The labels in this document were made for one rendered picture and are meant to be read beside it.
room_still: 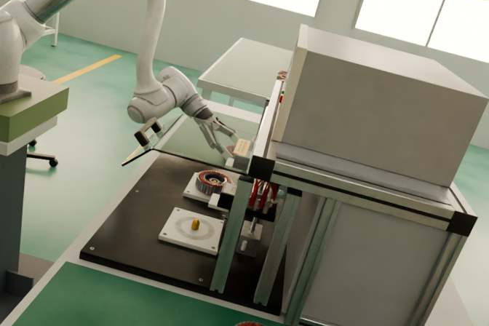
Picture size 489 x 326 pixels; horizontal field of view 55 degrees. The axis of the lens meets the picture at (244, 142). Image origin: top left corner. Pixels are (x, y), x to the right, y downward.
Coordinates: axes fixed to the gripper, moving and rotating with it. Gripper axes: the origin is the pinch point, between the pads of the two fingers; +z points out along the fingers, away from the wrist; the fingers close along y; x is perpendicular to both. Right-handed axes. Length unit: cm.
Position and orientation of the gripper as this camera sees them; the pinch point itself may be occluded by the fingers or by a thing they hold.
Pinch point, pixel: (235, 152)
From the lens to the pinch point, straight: 176.7
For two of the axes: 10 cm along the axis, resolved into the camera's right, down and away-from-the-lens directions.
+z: 6.6, 7.5, -0.4
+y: 3.5, -2.7, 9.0
